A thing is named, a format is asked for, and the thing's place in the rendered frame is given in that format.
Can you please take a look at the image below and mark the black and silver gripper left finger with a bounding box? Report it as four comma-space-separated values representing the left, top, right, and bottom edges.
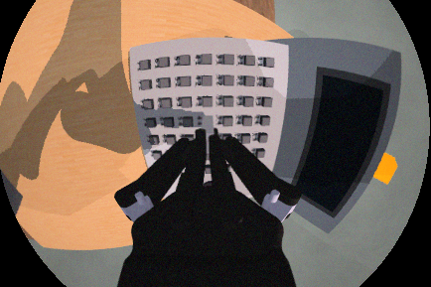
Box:
114, 116, 208, 230

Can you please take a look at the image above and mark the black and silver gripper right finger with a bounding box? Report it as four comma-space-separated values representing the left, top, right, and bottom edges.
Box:
208, 116, 302, 230

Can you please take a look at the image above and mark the grey control console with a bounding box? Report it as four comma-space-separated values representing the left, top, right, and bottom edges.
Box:
130, 37, 401, 234

